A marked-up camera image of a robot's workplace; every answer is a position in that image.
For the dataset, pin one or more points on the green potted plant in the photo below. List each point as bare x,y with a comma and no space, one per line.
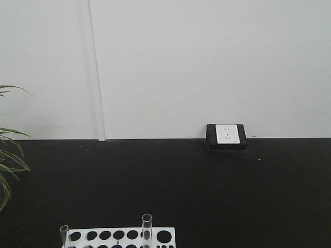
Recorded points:
10,163

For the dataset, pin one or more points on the white test tube rack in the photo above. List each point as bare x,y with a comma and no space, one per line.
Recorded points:
120,237

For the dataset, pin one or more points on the white socket in black box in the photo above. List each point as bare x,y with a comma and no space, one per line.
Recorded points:
226,137

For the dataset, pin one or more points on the short clear test tube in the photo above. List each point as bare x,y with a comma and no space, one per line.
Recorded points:
64,233

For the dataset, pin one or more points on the tall clear test tube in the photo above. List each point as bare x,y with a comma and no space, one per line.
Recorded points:
147,230

